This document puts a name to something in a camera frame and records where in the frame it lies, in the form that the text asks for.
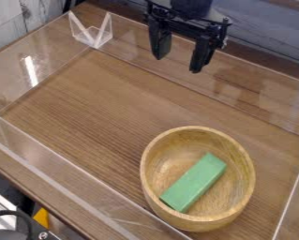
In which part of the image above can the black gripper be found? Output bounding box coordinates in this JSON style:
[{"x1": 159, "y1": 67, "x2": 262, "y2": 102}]
[{"x1": 146, "y1": 0, "x2": 232, "y2": 73}]

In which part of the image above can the green rectangular block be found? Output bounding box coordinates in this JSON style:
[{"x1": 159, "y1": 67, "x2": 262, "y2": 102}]
[{"x1": 159, "y1": 153, "x2": 228, "y2": 213}]

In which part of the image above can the brown wooden bowl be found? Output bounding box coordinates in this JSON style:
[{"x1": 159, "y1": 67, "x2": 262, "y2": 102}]
[{"x1": 141, "y1": 126, "x2": 256, "y2": 233}]

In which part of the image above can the yellow and black device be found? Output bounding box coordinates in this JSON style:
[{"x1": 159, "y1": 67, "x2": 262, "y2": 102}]
[{"x1": 0, "y1": 208, "x2": 63, "y2": 240}]

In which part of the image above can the clear acrylic corner bracket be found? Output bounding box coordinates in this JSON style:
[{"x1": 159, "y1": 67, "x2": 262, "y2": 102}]
[{"x1": 69, "y1": 12, "x2": 113, "y2": 49}]

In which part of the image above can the clear acrylic enclosure wall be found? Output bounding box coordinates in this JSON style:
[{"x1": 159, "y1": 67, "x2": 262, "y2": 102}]
[{"x1": 0, "y1": 4, "x2": 299, "y2": 240}]

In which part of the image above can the black cable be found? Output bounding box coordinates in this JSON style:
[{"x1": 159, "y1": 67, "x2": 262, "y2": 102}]
[{"x1": 0, "y1": 209, "x2": 34, "y2": 240}]

